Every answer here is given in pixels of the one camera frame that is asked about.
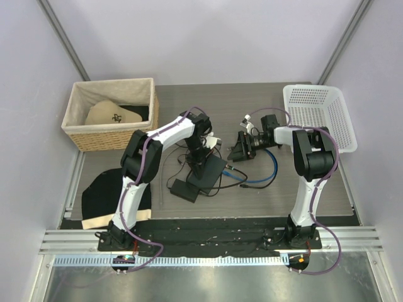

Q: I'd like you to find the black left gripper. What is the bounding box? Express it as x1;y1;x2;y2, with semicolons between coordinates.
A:
185;137;214;180

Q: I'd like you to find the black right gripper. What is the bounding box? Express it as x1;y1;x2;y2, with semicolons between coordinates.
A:
228;131;276;164

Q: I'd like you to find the black network switch box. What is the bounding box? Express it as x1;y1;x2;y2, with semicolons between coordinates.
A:
186;155;227;194

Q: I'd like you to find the black ethernet cable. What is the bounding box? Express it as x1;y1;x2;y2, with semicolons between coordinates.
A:
226;165;278;190

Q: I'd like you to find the blue ethernet cable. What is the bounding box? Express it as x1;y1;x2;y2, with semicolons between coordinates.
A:
222;149;280;184

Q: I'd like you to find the grey ethernet cable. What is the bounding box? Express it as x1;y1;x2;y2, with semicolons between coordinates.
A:
159;147;177;208

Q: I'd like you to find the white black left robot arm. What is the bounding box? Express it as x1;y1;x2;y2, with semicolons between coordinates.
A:
99;110;212;251

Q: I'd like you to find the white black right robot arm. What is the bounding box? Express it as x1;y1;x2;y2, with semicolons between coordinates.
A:
227;115;338;249

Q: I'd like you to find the black power adapter brick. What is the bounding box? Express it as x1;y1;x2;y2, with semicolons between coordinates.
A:
169;179;200;203

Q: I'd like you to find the white plastic perforated basket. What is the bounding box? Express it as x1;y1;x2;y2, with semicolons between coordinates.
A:
283;84;358;153

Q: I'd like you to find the black cloth on board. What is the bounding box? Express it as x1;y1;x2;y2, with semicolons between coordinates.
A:
82;169;151;229

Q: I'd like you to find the wooden board with label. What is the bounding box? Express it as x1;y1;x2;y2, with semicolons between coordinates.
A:
81;209;152;230

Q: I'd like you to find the wicker basket with liner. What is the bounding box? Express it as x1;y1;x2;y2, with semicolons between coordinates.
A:
61;78;159;152

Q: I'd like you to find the beige cap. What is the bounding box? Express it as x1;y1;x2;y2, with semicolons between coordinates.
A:
84;100;143;125

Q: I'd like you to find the thin black power cord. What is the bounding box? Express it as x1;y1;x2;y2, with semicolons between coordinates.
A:
165;147;221;198

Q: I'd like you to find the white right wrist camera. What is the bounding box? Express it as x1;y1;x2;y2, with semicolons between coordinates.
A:
240;115;254;134

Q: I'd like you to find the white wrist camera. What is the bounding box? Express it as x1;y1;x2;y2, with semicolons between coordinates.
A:
205;135;222;149
240;115;254;134

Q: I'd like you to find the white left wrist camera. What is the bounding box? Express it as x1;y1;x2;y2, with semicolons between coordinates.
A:
205;135;222;149

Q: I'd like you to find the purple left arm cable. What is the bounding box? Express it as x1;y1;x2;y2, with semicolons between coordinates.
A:
118;106;208;273

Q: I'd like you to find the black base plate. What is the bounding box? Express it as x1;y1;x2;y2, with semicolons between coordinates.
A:
59;216;361;252

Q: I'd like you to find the aluminium rail frame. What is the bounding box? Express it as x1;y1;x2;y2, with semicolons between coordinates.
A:
39;226;383;267

